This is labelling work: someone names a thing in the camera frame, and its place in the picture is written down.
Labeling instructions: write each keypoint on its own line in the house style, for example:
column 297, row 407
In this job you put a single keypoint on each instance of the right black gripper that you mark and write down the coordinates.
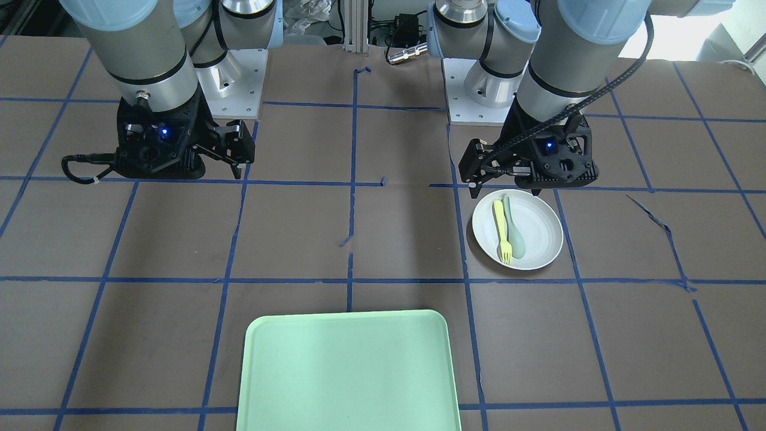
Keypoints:
column 204, row 127

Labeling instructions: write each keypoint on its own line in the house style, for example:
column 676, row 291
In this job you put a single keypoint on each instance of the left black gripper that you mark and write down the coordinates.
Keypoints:
column 519, row 137

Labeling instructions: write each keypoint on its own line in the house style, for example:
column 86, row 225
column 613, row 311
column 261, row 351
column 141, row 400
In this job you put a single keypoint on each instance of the white round plate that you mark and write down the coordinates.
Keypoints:
column 538, row 224

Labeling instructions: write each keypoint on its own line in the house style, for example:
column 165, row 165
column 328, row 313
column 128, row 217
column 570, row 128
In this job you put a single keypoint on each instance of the yellow plastic fork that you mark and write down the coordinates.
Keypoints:
column 504, row 245

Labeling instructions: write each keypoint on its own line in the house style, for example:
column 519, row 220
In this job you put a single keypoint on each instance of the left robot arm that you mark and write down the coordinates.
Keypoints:
column 562, row 56

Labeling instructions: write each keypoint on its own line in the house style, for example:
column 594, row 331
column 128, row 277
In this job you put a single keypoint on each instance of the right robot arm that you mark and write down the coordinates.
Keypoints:
column 168, row 59

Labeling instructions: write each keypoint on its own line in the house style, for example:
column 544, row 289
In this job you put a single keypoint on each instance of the pale green plastic spoon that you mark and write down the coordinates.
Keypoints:
column 514, row 236

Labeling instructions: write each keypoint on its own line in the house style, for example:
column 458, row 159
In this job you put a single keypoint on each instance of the silver metal cylinder connector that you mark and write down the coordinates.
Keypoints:
column 407, row 54

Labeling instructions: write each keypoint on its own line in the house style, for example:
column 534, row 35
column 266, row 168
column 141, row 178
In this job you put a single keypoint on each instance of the black power adapter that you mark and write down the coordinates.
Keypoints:
column 406, row 31

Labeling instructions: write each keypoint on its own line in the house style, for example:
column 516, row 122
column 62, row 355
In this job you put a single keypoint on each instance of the light green tray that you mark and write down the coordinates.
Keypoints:
column 380, row 370

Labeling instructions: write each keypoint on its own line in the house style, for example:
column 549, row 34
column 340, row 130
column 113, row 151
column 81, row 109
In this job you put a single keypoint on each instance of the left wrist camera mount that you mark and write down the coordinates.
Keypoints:
column 563, row 156

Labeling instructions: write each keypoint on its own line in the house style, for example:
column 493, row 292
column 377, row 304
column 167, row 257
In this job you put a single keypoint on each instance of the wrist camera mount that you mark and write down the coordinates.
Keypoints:
column 563, row 156
column 158, row 145

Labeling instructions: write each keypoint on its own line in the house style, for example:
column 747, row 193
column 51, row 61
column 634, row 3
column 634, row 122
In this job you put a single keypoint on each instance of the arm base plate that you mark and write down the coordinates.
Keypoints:
column 475, row 97
column 242, row 90

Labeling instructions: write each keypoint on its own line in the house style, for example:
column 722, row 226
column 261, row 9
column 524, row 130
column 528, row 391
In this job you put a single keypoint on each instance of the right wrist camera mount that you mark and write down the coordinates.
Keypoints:
column 158, row 145

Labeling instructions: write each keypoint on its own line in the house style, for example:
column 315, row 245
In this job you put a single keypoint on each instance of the aluminium frame post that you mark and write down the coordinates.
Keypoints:
column 356, row 17

